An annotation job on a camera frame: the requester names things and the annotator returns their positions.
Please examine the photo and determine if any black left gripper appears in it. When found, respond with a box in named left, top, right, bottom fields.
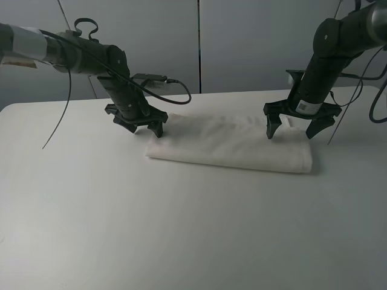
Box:
left=105, top=104, right=168, bottom=138

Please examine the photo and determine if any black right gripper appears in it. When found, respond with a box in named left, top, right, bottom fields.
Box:
left=263, top=100, right=342, bottom=140

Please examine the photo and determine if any white towel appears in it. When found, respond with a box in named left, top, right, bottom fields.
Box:
left=145, top=114, right=313, bottom=173

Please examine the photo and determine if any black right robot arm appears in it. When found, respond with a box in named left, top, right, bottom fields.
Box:
left=263, top=1, right=386, bottom=139

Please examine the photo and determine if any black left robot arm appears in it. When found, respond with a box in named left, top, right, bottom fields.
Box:
left=1, top=24, right=168, bottom=137

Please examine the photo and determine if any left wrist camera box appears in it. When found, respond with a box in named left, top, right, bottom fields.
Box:
left=132, top=73, right=170, bottom=91

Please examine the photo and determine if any black left camera cable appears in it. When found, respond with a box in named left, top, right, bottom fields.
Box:
left=41, top=29, right=193, bottom=150

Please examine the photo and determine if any black camera cable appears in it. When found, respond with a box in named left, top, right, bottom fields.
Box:
left=328, top=45, right=387, bottom=146
left=41, top=29, right=193, bottom=150

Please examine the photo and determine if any black right camera cable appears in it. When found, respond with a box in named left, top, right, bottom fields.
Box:
left=328, top=45, right=387, bottom=146

